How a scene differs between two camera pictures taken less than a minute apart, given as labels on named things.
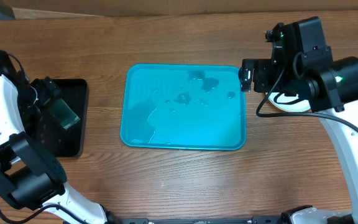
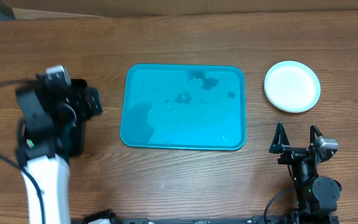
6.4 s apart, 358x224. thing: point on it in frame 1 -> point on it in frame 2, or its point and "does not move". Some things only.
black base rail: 253,219 does not move
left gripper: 47,96 -> 92,98
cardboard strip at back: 23,9 does not move
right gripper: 262,70 -> 279,145
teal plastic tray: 183,107 does not move
